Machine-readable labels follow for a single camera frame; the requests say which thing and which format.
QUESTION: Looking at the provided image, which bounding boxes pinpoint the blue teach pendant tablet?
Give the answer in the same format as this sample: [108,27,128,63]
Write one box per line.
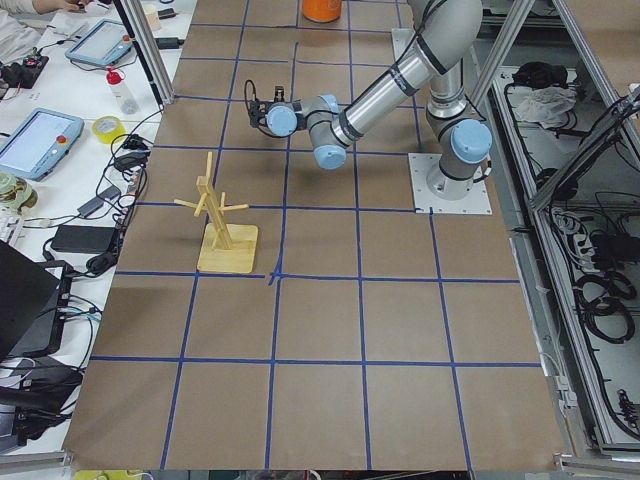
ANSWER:
[65,19,132,67]

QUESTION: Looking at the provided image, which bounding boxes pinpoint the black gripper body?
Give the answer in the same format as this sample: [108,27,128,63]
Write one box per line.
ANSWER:
[248,99,272,128]

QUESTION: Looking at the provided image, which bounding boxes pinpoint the aluminium frame post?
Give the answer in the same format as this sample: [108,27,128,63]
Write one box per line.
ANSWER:
[113,0,175,107]

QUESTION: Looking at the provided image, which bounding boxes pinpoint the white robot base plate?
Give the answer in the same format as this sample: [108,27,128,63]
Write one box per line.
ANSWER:
[408,153,492,215]

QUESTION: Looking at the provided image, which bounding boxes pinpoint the orange bin with grey lid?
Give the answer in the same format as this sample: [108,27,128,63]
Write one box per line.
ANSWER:
[301,0,342,23]

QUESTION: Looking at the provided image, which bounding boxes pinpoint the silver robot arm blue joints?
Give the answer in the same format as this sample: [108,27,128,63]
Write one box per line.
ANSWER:
[265,0,492,181]

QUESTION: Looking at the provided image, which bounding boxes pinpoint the white squeeze bottle red cap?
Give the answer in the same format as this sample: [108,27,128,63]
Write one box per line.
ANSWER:
[106,66,139,115]

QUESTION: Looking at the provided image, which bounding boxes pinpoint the wooden mug tree stand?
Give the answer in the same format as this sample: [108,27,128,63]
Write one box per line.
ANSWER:
[174,152,259,274]

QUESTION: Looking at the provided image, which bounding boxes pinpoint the black laptop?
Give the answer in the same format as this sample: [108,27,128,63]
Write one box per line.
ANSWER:
[1,242,72,360]

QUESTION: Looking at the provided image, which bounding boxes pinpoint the white and black cloth pile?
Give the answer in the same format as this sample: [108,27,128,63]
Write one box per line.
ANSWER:
[512,61,577,129]

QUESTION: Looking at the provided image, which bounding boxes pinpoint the black power adapter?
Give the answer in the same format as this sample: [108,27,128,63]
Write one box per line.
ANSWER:
[51,225,117,254]

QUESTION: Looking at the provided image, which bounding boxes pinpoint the yellow tape roll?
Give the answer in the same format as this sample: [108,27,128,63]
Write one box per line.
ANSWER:
[91,115,127,145]

